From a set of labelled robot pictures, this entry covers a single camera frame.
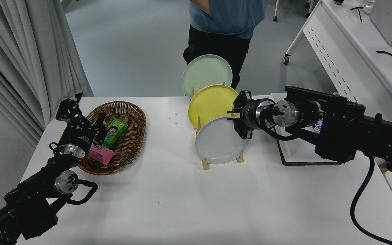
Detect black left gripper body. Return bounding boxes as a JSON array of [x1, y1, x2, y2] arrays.
[[60, 123, 96, 152]]

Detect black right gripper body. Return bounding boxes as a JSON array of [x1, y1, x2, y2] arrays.
[[242, 100, 260, 131]]

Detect grey plate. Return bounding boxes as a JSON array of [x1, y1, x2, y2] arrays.
[[195, 117, 250, 165]]

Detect yellow plate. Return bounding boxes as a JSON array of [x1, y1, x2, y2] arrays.
[[188, 84, 240, 130]]

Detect pale green plate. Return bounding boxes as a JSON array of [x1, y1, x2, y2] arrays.
[[182, 54, 233, 100]]

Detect wooden plate rack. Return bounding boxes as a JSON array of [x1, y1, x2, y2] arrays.
[[192, 82, 245, 170]]

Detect green snack pack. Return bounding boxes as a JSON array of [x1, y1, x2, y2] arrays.
[[101, 118, 128, 149]]

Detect pink snack pack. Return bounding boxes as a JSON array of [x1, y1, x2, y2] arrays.
[[88, 144, 117, 166]]

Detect brown wicker basket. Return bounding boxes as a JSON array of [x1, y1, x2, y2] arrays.
[[77, 101, 147, 176]]

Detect white tray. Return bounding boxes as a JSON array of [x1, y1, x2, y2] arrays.
[[252, 93, 324, 164]]

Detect person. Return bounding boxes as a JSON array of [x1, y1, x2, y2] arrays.
[[183, 0, 268, 89]]

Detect grey curtain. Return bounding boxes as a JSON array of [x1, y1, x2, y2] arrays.
[[0, 0, 94, 150]]

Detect white perforated desk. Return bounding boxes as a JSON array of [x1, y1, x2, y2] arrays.
[[282, 0, 392, 123]]

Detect black eyeglasses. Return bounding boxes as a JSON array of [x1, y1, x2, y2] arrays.
[[350, 6, 364, 23]]

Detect silver laptop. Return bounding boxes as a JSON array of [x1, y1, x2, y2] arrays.
[[370, 0, 392, 47]]

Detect black cable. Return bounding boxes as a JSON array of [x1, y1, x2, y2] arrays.
[[376, 50, 392, 63]]

